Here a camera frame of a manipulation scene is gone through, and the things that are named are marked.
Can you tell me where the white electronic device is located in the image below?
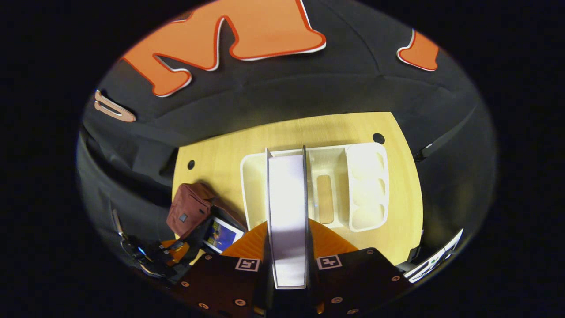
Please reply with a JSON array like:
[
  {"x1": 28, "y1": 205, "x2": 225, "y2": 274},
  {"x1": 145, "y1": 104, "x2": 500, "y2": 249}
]
[{"x1": 403, "y1": 228, "x2": 464, "y2": 284}]

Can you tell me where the white plastic bookshelf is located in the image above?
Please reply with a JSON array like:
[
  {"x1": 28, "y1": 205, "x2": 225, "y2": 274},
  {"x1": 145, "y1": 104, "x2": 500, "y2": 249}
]
[{"x1": 240, "y1": 142, "x2": 390, "y2": 233}]

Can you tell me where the maroon schoolbag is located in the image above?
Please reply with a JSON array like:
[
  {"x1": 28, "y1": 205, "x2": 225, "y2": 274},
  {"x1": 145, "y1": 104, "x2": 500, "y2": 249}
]
[{"x1": 166, "y1": 183, "x2": 248, "y2": 242}]

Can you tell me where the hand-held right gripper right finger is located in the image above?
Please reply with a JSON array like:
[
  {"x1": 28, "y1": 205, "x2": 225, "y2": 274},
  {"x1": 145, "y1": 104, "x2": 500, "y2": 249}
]
[{"x1": 307, "y1": 219, "x2": 414, "y2": 316}]

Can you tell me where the white portrait cover book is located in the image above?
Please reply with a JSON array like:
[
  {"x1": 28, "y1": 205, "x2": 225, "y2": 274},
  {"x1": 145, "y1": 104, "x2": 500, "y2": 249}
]
[{"x1": 264, "y1": 144, "x2": 310, "y2": 290}]

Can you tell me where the blue cover book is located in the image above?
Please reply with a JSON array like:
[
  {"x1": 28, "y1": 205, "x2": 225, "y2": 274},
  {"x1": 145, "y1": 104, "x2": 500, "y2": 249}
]
[{"x1": 203, "y1": 216, "x2": 245, "y2": 255}]

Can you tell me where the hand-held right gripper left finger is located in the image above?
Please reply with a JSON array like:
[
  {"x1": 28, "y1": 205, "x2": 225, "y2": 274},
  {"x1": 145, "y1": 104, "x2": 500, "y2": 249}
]
[{"x1": 181, "y1": 221, "x2": 272, "y2": 317}]

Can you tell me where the thin black pole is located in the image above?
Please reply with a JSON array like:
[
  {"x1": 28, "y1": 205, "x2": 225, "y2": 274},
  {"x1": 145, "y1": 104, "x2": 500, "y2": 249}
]
[{"x1": 414, "y1": 103, "x2": 480, "y2": 162}]

